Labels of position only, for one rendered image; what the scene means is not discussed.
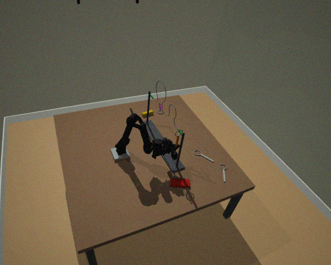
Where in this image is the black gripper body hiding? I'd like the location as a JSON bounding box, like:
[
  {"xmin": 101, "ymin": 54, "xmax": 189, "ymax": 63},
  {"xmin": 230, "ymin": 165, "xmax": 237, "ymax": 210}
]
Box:
[{"xmin": 162, "ymin": 147, "xmax": 178, "ymax": 160}]

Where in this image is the red rectangular block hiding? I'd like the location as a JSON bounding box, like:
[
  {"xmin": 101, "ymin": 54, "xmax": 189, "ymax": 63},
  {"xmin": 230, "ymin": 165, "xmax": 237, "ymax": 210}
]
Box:
[{"xmin": 170, "ymin": 178, "xmax": 190, "ymax": 188}]

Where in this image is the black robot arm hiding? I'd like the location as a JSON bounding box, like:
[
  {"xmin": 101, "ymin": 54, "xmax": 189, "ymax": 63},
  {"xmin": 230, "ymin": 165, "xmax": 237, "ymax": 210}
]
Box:
[{"xmin": 115, "ymin": 113, "xmax": 173, "ymax": 159}]

